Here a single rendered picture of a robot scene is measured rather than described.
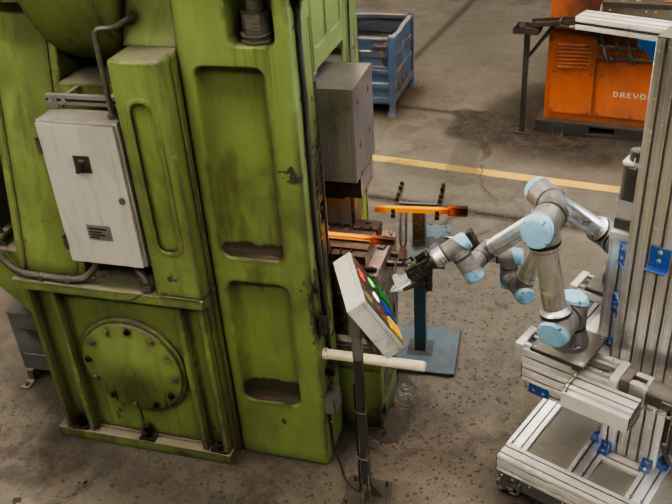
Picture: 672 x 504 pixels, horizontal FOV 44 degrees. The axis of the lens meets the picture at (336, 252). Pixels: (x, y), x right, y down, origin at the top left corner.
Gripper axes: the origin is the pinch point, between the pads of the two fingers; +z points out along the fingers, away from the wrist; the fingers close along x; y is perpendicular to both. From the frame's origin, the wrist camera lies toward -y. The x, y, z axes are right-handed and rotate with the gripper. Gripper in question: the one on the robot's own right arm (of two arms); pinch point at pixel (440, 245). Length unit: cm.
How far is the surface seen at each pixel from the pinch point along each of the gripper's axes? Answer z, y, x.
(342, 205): 51, -2, 23
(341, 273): 28, -17, -54
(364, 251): 32.1, 2.1, -7.9
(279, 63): 49, -95, -42
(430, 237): 15, 30, 54
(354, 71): 35, -76, 2
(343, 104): 35, -70, -18
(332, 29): 45, -91, 9
